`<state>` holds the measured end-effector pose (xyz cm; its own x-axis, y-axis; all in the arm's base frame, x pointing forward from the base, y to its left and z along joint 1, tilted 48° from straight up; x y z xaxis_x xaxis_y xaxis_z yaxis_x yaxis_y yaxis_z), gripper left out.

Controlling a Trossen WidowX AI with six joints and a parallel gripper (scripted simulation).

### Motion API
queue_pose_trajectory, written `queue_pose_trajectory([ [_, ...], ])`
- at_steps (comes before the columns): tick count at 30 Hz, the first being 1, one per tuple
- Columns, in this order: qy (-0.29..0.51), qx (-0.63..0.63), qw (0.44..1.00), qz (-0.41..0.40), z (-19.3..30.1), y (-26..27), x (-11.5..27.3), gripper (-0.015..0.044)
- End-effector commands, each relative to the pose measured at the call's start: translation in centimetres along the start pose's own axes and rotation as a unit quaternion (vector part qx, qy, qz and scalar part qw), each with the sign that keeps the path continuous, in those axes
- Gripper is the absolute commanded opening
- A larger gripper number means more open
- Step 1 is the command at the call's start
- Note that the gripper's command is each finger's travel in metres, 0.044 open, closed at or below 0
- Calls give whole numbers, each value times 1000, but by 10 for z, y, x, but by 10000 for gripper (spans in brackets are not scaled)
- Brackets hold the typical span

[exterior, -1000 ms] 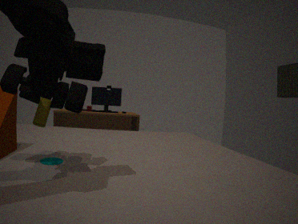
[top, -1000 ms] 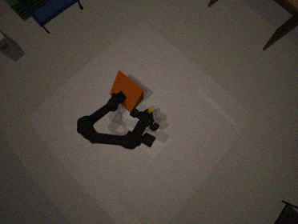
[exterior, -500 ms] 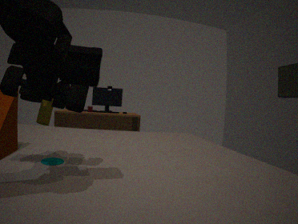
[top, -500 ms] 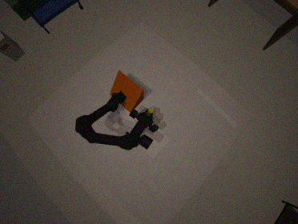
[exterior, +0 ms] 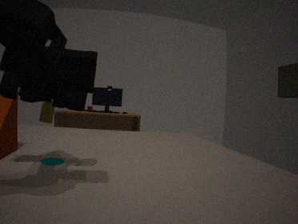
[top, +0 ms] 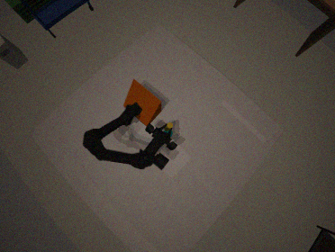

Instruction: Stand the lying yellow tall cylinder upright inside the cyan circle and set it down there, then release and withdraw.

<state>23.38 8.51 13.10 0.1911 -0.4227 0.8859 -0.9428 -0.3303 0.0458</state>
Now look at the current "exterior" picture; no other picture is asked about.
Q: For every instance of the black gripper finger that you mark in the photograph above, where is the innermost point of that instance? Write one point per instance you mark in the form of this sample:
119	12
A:
29	100
59	104

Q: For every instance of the yellow cylinder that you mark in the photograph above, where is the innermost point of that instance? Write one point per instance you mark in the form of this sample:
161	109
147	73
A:
47	112

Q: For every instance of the cyan circle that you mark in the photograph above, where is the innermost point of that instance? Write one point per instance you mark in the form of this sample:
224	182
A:
52	161

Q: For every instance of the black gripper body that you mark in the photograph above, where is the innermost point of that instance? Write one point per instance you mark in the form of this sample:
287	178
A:
10	84

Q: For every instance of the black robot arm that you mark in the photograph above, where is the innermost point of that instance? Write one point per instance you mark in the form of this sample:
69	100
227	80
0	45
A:
25	27

